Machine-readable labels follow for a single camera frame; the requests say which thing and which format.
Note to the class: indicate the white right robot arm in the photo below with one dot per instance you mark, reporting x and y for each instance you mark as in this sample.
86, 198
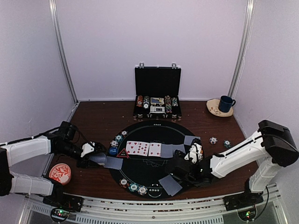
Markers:
271, 141

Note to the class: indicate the five of hearts card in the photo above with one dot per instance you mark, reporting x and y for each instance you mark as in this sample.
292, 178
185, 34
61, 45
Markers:
132, 147

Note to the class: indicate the red chip row in case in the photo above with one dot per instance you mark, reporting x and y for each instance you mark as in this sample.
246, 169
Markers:
139, 101

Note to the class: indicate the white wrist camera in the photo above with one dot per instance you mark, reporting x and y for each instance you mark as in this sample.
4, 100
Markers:
195, 153
87, 148

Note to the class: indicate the green chips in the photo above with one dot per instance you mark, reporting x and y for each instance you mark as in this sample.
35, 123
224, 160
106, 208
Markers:
119, 138
133, 187

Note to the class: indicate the red black chips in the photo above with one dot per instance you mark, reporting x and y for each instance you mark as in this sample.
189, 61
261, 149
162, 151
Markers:
124, 133
124, 183

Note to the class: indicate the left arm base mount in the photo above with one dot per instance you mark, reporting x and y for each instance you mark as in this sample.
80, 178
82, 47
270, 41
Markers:
63, 207

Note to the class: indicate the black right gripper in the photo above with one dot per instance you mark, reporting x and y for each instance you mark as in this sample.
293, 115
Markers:
180, 154

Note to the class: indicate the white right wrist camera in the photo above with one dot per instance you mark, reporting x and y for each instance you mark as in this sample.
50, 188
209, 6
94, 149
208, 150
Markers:
195, 153

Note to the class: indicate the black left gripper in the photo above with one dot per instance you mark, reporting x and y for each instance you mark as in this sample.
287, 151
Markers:
88, 163

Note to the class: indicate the white blue chip stack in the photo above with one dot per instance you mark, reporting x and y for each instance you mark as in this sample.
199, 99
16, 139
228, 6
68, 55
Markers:
213, 140

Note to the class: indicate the red white round coaster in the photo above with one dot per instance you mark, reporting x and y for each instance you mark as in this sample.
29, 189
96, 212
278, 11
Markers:
61, 173

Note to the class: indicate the white blue chips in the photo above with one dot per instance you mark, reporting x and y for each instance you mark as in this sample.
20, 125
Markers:
114, 143
142, 190

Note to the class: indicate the beige ceramic plate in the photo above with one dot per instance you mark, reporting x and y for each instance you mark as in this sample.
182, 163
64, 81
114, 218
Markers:
213, 107

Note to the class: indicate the white card box in case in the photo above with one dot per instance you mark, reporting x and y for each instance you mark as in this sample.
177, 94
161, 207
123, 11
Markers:
157, 109

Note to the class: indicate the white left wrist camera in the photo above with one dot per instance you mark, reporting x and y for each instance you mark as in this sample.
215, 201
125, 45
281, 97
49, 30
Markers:
87, 148

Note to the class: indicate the clear round dealer button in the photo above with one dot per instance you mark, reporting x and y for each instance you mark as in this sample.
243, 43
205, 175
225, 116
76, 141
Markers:
155, 190

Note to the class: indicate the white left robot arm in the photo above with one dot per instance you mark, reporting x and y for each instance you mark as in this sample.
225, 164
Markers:
55, 141

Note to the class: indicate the blue playing card deck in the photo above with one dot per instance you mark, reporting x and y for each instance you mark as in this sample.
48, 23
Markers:
100, 158

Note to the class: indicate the black poker chip case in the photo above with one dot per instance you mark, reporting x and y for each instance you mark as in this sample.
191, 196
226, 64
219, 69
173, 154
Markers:
157, 82

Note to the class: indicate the nine of diamonds card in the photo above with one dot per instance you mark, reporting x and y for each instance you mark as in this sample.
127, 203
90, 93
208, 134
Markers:
143, 148

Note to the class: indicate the dark blue mug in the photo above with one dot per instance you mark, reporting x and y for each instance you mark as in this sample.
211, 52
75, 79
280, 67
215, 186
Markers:
226, 103

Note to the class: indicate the blue card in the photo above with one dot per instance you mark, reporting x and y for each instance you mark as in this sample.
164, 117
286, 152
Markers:
188, 139
166, 151
172, 188
113, 163
166, 179

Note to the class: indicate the green chip stack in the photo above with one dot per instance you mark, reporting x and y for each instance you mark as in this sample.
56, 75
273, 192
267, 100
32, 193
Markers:
227, 144

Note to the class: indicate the front aluminium rail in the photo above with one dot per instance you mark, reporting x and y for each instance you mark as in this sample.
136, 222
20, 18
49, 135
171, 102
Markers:
209, 210

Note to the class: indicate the round black poker mat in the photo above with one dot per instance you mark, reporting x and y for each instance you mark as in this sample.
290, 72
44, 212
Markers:
146, 170

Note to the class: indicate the purple green chip row in case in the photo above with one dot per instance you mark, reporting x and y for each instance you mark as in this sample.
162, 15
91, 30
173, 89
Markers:
174, 102

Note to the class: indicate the multicolour chip row in case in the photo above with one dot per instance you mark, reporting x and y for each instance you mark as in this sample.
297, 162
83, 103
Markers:
168, 107

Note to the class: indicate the red triangle all-in marker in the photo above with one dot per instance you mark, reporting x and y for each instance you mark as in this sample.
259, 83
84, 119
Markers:
123, 154

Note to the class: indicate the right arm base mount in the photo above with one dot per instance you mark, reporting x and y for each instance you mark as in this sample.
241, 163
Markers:
245, 204

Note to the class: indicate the blue small blind button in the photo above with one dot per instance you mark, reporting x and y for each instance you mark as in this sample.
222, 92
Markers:
113, 151

